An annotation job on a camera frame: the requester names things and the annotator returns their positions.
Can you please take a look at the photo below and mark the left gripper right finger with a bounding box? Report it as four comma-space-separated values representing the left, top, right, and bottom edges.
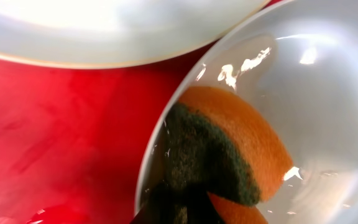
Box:
183, 188, 225, 224

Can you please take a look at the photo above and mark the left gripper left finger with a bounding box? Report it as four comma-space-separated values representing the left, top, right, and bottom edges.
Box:
130, 183, 181, 224

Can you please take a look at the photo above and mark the orange green sponge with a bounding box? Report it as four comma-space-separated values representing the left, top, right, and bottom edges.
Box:
159, 86, 293, 223

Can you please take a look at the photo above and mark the white plate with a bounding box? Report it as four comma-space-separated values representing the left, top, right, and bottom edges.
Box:
134, 0, 358, 224
0, 0, 267, 69

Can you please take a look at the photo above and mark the red plastic tray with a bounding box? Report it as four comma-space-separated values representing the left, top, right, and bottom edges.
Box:
0, 0, 282, 224

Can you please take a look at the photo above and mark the white plate top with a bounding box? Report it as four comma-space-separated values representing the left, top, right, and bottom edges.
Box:
0, 0, 267, 69

